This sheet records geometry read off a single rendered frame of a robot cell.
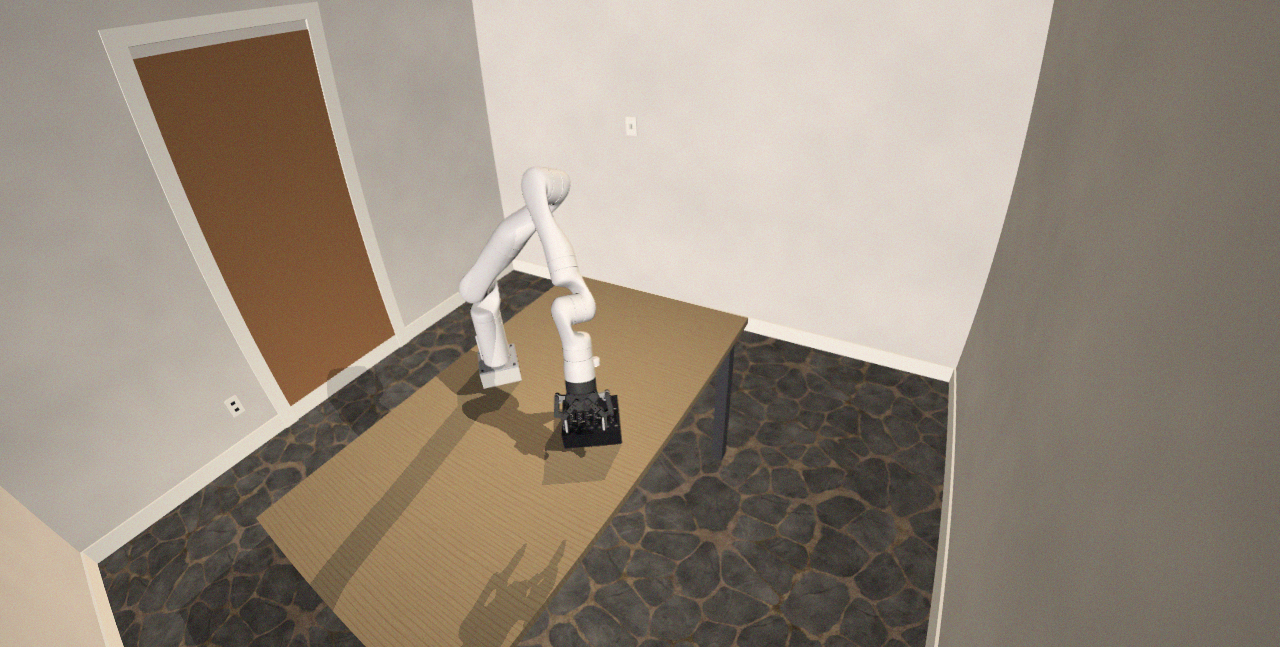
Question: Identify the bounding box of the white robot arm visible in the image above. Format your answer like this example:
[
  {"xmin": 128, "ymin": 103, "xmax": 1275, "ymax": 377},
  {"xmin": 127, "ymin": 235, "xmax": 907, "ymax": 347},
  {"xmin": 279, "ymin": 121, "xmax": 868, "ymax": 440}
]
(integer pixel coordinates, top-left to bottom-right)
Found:
[{"xmin": 460, "ymin": 167, "xmax": 600, "ymax": 383}]

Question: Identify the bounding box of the black lighting desk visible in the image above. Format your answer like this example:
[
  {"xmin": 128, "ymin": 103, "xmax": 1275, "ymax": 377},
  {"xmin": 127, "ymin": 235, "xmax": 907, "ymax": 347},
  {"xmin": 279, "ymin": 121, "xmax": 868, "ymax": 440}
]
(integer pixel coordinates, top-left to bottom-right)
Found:
[{"xmin": 562, "ymin": 395, "xmax": 622, "ymax": 448}]

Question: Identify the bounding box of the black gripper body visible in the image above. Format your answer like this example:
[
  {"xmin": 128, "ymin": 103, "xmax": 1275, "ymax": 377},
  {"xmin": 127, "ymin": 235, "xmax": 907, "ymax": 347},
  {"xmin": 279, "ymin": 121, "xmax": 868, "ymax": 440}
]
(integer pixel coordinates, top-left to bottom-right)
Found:
[{"xmin": 564, "ymin": 377, "xmax": 599, "ymax": 411}]

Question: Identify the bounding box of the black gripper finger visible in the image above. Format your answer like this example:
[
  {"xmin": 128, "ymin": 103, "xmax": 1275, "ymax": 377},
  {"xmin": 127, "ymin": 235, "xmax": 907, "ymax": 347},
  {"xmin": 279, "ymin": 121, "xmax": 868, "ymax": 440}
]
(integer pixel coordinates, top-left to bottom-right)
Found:
[
  {"xmin": 554, "ymin": 393, "xmax": 579, "ymax": 433},
  {"xmin": 585, "ymin": 389, "xmax": 613, "ymax": 430}
]

